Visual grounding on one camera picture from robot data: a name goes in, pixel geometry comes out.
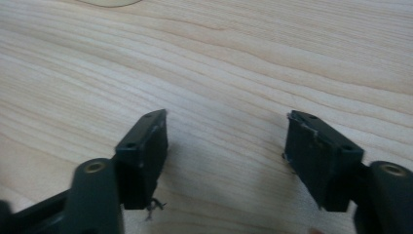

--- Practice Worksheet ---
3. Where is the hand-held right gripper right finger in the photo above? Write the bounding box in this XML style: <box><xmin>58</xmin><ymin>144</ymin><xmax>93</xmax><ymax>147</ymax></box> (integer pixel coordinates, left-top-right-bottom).
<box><xmin>282</xmin><ymin>109</ymin><xmax>413</xmax><ymax>234</ymax></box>

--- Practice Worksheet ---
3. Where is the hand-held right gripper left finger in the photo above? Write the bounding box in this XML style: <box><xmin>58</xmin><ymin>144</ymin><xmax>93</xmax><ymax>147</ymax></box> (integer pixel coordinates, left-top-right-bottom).
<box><xmin>63</xmin><ymin>108</ymin><xmax>169</xmax><ymax>234</ymax></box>

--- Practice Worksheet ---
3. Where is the pale round object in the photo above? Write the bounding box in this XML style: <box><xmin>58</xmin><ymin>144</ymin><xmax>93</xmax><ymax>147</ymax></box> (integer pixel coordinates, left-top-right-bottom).
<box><xmin>77</xmin><ymin>0</ymin><xmax>143</xmax><ymax>9</ymax></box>

